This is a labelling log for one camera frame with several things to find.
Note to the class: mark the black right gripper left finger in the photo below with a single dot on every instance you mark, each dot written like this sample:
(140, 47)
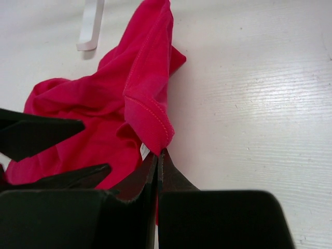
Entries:
(120, 217)

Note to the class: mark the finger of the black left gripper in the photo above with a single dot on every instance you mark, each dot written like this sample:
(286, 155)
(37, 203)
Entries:
(85, 178)
(24, 135)

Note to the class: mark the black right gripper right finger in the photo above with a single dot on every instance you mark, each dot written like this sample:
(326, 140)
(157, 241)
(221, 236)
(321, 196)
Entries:
(192, 218)

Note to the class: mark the red t shirt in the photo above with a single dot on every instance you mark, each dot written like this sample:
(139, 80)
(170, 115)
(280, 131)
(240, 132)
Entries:
(123, 105)

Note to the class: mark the white clothes rack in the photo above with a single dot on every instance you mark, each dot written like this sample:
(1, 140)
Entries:
(91, 24)

